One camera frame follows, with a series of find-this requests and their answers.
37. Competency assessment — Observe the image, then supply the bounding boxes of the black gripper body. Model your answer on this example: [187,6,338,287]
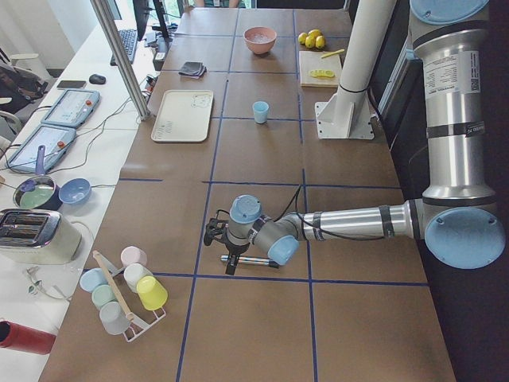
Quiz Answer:
[224,232,250,255]

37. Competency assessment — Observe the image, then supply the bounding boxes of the striped metal muddler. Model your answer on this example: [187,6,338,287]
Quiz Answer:
[238,256,279,269]

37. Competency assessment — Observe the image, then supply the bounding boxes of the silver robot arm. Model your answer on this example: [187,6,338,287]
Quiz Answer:
[220,1,506,275]

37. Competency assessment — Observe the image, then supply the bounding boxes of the yellow cup on rack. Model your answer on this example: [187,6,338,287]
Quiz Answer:
[136,275,169,311]

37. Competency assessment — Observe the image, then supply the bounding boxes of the white cup on rack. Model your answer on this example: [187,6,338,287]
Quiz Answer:
[123,263,153,294]

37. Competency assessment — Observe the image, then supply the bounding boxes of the pink cup on rack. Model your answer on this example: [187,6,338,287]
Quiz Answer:
[120,246,148,267]

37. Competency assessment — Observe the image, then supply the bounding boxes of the white cup rack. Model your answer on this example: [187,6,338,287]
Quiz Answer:
[92,250,167,343]

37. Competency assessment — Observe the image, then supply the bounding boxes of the grey cup on rack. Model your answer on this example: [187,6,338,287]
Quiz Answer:
[99,301,130,335]

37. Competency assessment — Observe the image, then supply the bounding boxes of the green cup on rack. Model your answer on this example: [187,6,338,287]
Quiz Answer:
[91,284,117,310]

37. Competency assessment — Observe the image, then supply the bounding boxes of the blue cup on rack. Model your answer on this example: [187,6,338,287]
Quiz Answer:
[80,267,108,293]

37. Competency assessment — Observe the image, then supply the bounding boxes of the light blue cup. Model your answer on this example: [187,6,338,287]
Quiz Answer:
[252,100,270,124]

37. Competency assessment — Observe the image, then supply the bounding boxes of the pile of ice cubes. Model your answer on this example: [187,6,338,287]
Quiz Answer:
[247,32,273,45]

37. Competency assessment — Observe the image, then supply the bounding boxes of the cream bear tray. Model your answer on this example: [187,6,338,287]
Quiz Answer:
[151,90,214,143]

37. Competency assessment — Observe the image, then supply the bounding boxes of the blue bowl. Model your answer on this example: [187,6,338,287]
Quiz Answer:
[59,178,91,205]

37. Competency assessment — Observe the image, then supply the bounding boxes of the white pillar with base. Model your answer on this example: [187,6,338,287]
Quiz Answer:
[315,0,397,140]

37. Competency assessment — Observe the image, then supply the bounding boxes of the grey folded cloth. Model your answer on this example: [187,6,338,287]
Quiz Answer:
[178,61,207,78]

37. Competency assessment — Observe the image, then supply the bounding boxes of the lemon slices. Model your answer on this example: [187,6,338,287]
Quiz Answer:
[309,69,336,79]

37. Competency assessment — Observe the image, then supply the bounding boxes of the wooden cutting board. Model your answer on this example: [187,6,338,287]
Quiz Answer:
[299,51,342,88]

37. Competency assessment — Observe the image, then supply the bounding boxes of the dark blue saucepan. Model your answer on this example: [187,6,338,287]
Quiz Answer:
[13,145,63,211]

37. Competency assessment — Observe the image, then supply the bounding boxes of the cream toaster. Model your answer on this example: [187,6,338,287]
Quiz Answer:
[1,209,81,265]

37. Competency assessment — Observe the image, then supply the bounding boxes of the teach pendant tablet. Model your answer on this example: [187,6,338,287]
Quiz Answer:
[7,124,76,174]
[41,88,101,129]

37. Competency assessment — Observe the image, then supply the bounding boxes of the pink bowl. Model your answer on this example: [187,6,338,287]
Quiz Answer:
[243,26,278,55]

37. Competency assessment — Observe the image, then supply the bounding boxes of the black computer mouse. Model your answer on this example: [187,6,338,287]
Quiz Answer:
[88,74,107,85]

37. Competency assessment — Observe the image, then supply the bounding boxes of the yellow lemon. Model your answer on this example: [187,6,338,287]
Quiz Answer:
[308,29,322,38]
[298,33,309,45]
[305,36,316,49]
[315,35,326,50]

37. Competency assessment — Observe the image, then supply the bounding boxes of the yellow-green plastic knife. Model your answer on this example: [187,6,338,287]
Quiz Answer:
[321,49,345,59]

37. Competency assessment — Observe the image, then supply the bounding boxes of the red bottle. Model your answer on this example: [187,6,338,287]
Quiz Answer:
[1,321,56,355]

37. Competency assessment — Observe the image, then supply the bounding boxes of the black keyboard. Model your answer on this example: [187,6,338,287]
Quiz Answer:
[118,29,138,64]

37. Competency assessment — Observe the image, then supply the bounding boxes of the black smartphone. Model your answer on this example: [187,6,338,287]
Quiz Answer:
[56,80,87,89]

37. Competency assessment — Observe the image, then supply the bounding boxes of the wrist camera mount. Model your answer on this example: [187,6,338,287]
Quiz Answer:
[203,218,228,246]

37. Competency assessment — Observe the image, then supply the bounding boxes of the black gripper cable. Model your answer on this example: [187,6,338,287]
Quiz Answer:
[274,185,387,241]

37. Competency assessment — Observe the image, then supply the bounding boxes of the aluminium frame post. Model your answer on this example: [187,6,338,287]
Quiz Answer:
[91,0,150,121]

